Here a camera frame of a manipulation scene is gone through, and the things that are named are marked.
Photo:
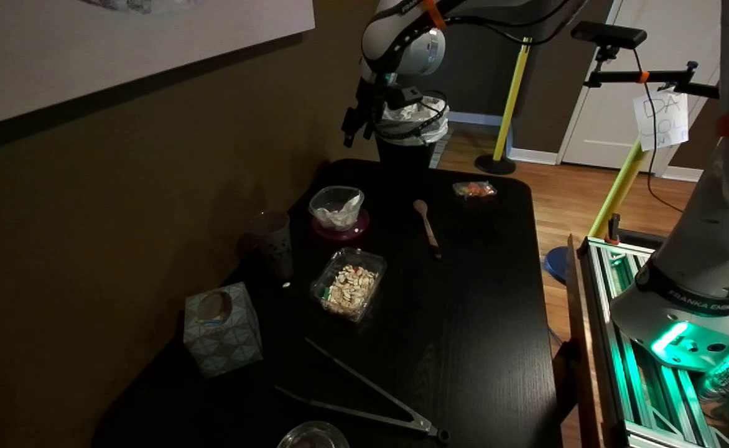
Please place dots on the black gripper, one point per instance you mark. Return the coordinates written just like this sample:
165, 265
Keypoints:
378, 107

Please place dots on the white tissue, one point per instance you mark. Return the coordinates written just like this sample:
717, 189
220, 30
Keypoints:
337, 209

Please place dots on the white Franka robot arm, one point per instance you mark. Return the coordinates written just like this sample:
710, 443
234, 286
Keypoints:
703, 240

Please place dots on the patterned tissue box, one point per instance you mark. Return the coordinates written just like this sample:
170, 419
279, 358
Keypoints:
223, 330

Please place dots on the black bin with white bag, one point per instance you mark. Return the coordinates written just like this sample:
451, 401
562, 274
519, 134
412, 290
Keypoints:
422, 124

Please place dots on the wooden spoon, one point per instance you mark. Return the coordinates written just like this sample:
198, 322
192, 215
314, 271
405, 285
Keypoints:
427, 221

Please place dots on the colourful snack packet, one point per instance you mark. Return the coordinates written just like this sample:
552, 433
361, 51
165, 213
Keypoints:
473, 189

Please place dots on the upright yellow pole stand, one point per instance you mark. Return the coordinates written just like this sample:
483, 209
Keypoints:
513, 101

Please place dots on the clear drinking glass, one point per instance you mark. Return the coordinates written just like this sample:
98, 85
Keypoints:
274, 245

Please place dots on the clear rectangular food container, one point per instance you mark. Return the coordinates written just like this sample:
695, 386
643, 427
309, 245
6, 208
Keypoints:
349, 286

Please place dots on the white panelled door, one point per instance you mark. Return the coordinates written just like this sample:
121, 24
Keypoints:
609, 124

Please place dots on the blue round floor item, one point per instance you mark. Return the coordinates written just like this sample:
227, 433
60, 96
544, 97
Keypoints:
558, 265

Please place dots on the slanted yellow-green pole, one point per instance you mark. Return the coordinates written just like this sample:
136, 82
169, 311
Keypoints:
621, 187

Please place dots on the metal tongs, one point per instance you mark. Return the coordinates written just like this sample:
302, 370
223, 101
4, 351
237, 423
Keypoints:
365, 389

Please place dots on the white paper tag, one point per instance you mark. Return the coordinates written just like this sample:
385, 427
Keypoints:
664, 119

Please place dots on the black camera on boom stand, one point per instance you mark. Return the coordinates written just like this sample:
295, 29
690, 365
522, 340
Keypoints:
614, 35

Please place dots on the large white wall board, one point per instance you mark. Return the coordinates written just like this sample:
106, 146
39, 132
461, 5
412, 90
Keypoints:
90, 51

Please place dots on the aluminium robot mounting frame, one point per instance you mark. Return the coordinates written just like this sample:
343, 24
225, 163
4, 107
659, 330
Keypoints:
639, 365

